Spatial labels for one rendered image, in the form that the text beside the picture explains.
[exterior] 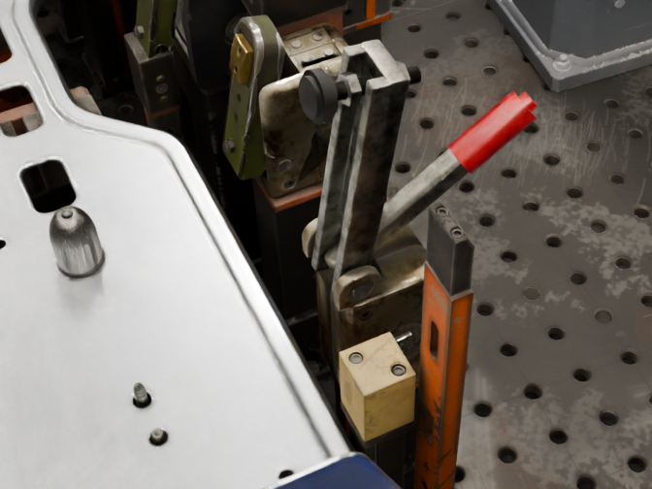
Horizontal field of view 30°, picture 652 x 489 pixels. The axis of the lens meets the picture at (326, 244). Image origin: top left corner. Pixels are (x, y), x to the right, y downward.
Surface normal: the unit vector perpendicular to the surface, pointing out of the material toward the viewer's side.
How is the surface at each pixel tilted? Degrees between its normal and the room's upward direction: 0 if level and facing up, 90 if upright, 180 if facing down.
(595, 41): 90
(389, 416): 90
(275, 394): 0
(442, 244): 90
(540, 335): 0
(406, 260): 0
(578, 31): 90
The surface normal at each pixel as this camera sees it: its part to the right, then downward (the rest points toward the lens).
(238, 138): -0.89, 0.21
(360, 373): -0.04, -0.63
